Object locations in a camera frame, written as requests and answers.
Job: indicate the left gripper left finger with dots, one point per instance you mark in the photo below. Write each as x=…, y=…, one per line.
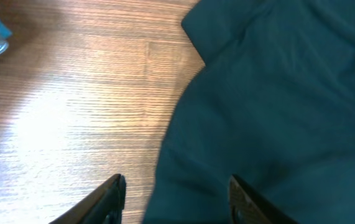
x=104, y=205

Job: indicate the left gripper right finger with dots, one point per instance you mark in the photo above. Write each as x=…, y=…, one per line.
x=249, y=207

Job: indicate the dark teal t-shirt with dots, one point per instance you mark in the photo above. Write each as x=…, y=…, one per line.
x=274, y=104

